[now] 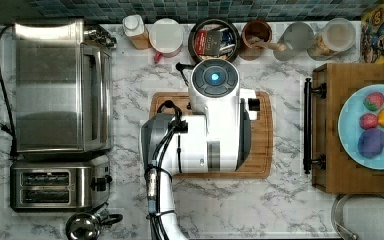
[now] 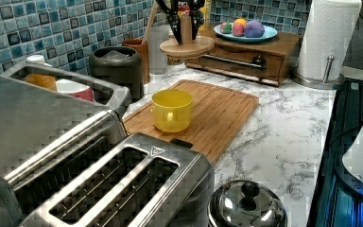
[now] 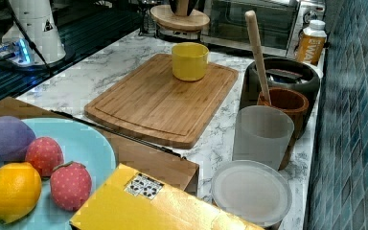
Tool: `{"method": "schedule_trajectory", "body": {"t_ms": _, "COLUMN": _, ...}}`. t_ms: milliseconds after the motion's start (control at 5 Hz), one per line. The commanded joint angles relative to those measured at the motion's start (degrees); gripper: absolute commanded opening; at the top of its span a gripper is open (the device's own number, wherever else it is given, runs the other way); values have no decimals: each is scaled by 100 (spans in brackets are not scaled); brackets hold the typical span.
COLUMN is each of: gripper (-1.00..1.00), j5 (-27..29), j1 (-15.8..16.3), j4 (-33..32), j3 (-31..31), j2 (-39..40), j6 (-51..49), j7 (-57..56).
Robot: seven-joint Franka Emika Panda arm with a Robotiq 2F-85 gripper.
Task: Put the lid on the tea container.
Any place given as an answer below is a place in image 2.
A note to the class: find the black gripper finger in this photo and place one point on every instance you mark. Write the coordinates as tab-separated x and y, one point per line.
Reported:
196	15
172	17

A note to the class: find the round wooden lid with knob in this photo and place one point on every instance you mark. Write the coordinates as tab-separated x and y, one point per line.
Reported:
188	48

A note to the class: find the dark grey tea container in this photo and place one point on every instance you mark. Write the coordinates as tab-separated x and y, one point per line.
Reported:
120	65

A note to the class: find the stainless steel pot lid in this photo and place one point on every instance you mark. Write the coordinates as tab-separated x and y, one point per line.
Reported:
243	203

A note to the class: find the translucent grey tumbler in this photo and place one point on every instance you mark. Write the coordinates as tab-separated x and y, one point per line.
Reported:
157	59

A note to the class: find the green pink toy egg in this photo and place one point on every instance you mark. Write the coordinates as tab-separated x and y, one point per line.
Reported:
226	28

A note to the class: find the brown wooden utensil holder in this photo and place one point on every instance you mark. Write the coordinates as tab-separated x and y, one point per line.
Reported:
142	49

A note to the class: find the yellow orange toy egg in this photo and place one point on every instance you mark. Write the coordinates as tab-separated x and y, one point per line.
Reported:
241	21

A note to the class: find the purple toy egg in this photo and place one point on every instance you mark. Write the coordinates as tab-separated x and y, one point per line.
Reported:
254	29

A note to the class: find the light blue plate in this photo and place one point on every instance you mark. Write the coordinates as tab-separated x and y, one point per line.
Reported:
270	32

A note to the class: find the wooden drawer box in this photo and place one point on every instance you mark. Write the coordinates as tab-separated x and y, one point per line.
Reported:
268	62

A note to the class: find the yellow mug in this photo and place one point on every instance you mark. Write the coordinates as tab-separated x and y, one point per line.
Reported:
172	110

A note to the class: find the bamboo cutting board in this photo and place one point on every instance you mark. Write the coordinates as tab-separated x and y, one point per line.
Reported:
218	115

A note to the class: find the grey metal tray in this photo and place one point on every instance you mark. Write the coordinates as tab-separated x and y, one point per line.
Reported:
105	93

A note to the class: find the red white cup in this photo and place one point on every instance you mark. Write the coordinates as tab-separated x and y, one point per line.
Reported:
76	89

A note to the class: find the white paper towel roll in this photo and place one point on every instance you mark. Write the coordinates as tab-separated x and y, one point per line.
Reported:
329	30

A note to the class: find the orange bottle white cap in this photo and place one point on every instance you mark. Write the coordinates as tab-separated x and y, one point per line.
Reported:
44	81

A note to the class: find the stainless steel toaster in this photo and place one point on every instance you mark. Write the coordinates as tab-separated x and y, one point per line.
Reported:
69	163

